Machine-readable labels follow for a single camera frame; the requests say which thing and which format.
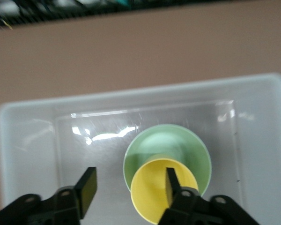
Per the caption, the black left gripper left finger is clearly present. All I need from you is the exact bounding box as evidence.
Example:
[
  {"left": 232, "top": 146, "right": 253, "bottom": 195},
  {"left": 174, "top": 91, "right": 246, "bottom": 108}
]
[{"left": 0, "top": 166, "right": 99, "bottom": 225}]

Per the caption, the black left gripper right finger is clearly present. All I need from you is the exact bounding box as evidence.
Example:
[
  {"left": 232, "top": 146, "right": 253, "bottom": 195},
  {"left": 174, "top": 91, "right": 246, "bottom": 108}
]
[{"left": 157, "top": 167, "right": 261, "bottom": 225}]

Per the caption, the yellow plastic cup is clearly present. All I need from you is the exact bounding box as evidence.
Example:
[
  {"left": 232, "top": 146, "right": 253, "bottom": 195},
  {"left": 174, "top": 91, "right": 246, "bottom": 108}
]
[{"left": 130, "top": 158, "right": 199, "bottom": 225}]

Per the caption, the mint green bowl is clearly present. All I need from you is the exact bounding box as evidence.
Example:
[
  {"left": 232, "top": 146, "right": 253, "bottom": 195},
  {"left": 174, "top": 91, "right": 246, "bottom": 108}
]
[{"left": 123, "top": 124, "right": 213, "bottom": 198}]

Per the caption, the translucent white plastic box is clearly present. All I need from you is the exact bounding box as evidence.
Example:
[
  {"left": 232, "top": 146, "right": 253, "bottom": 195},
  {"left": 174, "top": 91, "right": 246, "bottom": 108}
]
[{"left": 0, "top": 73, "right": 281, "bottom": 225}]

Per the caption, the dark cable clutter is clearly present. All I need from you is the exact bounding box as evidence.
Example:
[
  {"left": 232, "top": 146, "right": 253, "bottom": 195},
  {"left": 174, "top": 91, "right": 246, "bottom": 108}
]
[{"left": 0, "top": 0, "right": 241, "bottom": 31}]

